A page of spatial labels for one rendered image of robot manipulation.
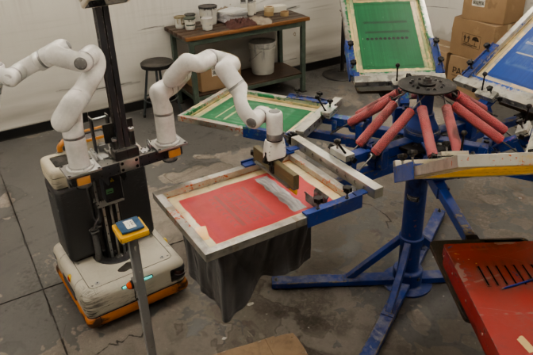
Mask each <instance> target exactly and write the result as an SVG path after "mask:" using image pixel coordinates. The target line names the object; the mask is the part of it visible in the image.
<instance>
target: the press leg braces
mask: <svg viewBox="0 0 533 355"><path fill-rule="evenodd" d="M430 242H432V241H431V240H430V239H429V238H428V237H427V236H425V235H424V244H423V246H422V247H421V250H426V249H427V248H429V249H430V247H429V246H430ZM399 245H400V238H399V235H397V236H396V237H395V238H393V239H392V240H390V241H389V242H388V243H386V244H385V245H384V246H383V247H381V248H380V249H379V250H377V251H376V252H374V253H373V254H371V255H370V256H369V257H368V258H367V259H365V260H364V261H362V262H361V263H360V264H358V265H357V266H355V267H354V268H353V269H352V270H351V271H349V272H348V273H342V277H343V281H360V280H361V278H360V275H359V274H361V273H362V272H364V271H365V270H367V269H368V268H370V267H371V266H372V265H373V264H374V263H376V262H377V261H379V260H380V259H381V258H383V257H384V256H386V255H387V254H388V253H389V252H391V251H392V250H394V249H395V248H396V247H398V246H399ZM410 250H411V244H410V243H406V242H405V243H404V246H403V250H402V252H401V258H400V261H399V264H398V267H397V272H396V276H395V278H394V282H393V287H392V289H391V292H390V295H389V299H388V302H386V304H385V306H384V308H383V310H382V313H381V314H382V315H386V316H389V317H391V318H392V317H393V316H394V314H395V312H396V310H397V308H398V306H399V305H396V302H397V297H398V294H399V291H400V288H401V283H402V281H403V277H404V274H405V269H406V265H407V263H408V257H409V254H410Z"/></svg>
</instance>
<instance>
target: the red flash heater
mask: <svg viewBox="0 0 533 355"><path fill-rule="evenodd" d="M442 256H443V268H444V269H445V271H446V273H447V276H448V277H449V279H450V281H451V283H452V286H453V288H454V290H455V292H456V294H457V296H458V298H459V300H460V302H461V305H462V307H463V309H464V311H465V313H466V315H467V317H468V319H469V321H470V324H471V326H472V327H473V329H474V332H475V334H476V335H477V338H478V341H479V342H480V344H481V347H482V349H483V350H484V352H485V355H533V281H530V282H527V283H524V284H520V285H517V286H514V287H511V288H506V289H502V288H503V287H506V286H509V285H512V284H516V283H520V282H522V281H526V280H527V279H531V278H533V241H521V242H480V243H458V244H443V253H442Z"/></svg>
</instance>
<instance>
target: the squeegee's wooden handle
mask: <svg viewBox="0 0 533 355"><path fill-rule="evenodd" d="M253 152H254V160H255V161H256V160H257V161H258V162H259V163H261V164H262V165H263V166H265V167H266V168H267V169H269V165H268V164H266V163H263V149H262V148H261V147H260V146H259V145H256V146H253ZM273 167H274V174H275V175H276V176H277V177H279V178H280V179H282V180H283V181H284V182H285V183H286V184H287V185H289V186H290V188H291V189H292V190H293V191H294V190H296V189H299V174H297V173H295V172H294V171H293V170H291V169H290V168H289V167H288V166H286V165H285V164H283V163H282V162H280V161H279V160H278V159H276V160H274V161H273Z"/></svg>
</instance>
